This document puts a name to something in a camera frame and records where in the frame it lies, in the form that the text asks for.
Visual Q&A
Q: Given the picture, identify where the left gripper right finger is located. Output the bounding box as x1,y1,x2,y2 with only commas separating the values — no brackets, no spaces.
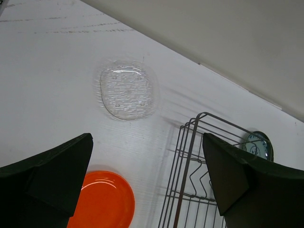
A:
202,133,304,228

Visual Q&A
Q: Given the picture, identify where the orange plate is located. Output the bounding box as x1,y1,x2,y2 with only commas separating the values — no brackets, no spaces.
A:
67,171,135,228

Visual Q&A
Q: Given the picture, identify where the grey wire dish rack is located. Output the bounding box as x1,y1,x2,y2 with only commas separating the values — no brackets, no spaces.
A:
156,112,257,228

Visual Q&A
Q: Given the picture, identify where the blue patterned ceramic plate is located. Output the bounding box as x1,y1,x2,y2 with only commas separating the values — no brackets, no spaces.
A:
241,131,274,162

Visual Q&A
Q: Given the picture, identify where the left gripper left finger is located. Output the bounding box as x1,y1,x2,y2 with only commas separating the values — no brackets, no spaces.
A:
0,133,93,228

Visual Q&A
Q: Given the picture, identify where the clear glass plate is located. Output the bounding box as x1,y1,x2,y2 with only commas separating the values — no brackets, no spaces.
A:
94,59,160,121

